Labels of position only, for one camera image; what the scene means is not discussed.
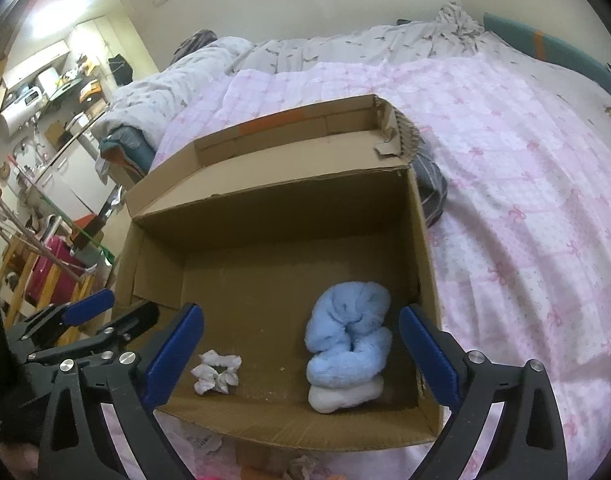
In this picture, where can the white printed cloth piece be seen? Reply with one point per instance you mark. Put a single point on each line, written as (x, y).
(203, 442)

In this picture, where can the white cabinet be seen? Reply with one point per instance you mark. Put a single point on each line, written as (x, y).
(78, 180)

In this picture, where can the grey plaid cloth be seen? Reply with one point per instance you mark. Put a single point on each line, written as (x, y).
(433, 187)

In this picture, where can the teal orange cushion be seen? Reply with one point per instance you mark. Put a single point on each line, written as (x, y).
(125, 152)

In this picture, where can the white scrunchie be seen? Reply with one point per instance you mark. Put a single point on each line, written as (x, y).
(215, 372)

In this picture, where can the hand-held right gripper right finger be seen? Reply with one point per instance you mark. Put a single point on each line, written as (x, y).
(430, 355)

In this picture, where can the wooden drying rack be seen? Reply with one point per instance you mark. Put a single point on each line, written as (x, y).
(20, 260)

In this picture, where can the teal headboard with orange stripe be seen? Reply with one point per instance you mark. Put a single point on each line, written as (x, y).
(545, 42)

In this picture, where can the light blue fluffy socks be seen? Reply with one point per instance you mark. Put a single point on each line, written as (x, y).
(348, 335)

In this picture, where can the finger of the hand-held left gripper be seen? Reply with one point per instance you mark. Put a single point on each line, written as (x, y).
(130, 325)
(88, 306)

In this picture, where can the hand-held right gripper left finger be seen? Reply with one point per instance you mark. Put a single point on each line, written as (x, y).
(168, 355)

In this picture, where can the grey striped pillow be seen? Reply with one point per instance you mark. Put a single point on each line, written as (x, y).
(193, 42)

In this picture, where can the white water heater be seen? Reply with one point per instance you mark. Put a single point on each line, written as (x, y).
(14, 115)

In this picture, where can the pink bow printed bed sheet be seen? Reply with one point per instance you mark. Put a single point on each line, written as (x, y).
(525, 200)

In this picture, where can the white sock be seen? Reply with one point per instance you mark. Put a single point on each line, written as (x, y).
(340, 395)

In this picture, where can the white floral quilt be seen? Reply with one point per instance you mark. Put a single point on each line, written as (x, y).
(305, 52)

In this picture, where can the pink suitcase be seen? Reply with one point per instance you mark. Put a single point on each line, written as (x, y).
(53, 270)

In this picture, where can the brown cardboard box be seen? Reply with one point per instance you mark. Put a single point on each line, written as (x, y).
(265, 240)

